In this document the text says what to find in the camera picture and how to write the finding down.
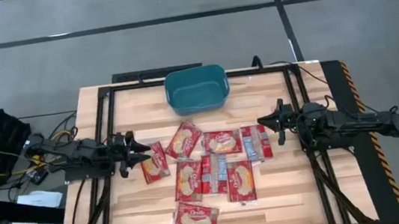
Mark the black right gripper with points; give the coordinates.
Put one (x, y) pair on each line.
(288, 120)

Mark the black shelf bar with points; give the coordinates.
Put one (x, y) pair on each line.
(26, 212)

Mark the black mat with hazard stripe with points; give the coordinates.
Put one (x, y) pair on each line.
(373, 182)

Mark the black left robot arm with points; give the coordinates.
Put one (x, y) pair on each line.
(83, 149)

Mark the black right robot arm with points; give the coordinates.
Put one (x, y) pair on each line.
(355, 124)

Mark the black metal table frame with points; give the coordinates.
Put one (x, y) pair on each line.
(274, 69)

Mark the teal plastic basket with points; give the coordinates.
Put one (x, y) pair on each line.
(197, 89)

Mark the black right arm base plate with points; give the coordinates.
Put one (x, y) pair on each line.
(335, 143)

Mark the black bag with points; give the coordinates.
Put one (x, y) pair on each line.
(12, 137)

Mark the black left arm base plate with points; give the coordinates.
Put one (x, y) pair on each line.
(89, 173)

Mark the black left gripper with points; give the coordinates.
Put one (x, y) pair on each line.
(123, 151)

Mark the small black device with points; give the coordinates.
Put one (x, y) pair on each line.
(39, 177)

